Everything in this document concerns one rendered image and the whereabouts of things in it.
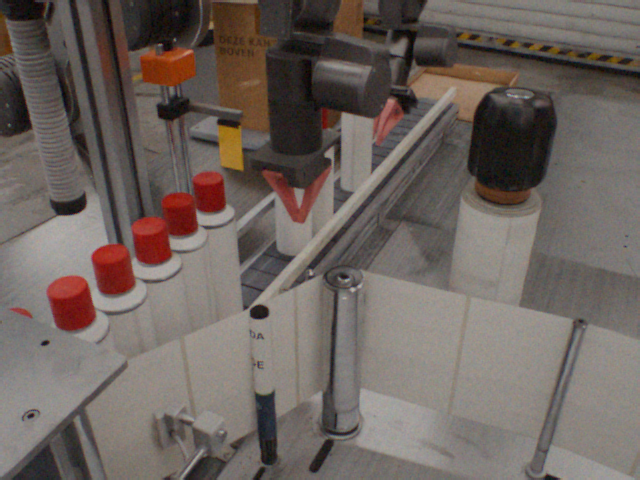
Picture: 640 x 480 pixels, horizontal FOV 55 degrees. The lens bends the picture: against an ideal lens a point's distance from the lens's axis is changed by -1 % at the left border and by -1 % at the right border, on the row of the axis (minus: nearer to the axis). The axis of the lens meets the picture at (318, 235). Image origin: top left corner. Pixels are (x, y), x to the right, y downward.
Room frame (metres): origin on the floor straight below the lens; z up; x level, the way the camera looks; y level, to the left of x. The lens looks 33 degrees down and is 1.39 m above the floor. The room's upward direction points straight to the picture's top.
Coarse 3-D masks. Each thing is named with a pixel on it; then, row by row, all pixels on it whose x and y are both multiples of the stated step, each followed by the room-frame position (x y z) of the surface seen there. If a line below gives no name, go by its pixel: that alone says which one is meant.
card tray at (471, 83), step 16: (416, 80) 1.66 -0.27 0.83; (432, 80) 1.66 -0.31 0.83; (448, 80) 1.66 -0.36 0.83; (464, 80) 1.66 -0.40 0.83; (480, 80) 1.66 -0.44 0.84; (496, 80) 1.64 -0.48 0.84; (512, 80) 1.55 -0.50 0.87; (416, 96) 1.53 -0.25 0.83; (432, 96) 1.53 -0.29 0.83; (464, 96) 1.53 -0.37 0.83; (480, 96) 1.53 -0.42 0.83; (464, 112) 1.42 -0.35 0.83
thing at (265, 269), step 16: (416, 112) 1.30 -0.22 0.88; (400, 128) 1.21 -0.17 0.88; (432, 128) 1.22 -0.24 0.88; (384, 144) 1.13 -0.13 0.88; (416, 144) 1.13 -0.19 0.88; (400, 160) 1.06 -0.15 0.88; (336, 192) 0.93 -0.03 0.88; (336, 208) 0.88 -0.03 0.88; (336, 240) 0.78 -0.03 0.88; (272, 256) 0.74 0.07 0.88; (320, 256) 0.74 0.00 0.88; (256, 272) 0.70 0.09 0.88; (272, 272) 0.70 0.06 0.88; (304, 272) 0.70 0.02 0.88; (256, 288) 0.66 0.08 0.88
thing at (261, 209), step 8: (416, 72) 1.33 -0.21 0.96; (408, 80) 1.28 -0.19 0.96; (272, 192) 0.78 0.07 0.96; (264, 200) 0.76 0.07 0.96; (272, 200) 0.76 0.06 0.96; (256, 208) 0.74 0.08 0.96; (264, 208) 0.74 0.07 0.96; (248, 216) 0.72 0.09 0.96; (256, 216) 0.72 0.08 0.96; (240, 224) 0.69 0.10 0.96; (248, 224) 0.70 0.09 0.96; (240, 232) 0.69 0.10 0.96
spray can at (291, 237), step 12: (300, 192) 0.74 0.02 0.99; (276, 204) 0.75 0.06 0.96; (300, 204) 0.74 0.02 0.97; (276, 216) 0.75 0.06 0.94; (288, 216) 0.73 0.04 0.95; (276, 228) 0.75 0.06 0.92; (288, 228) 0.73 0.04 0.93; (300, 228) 0.74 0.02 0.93; (276, 240) 0.75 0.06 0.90; (288, 240) 0.74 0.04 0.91; (300, 240) 0.74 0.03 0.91; (288, 252) 0.74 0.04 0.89
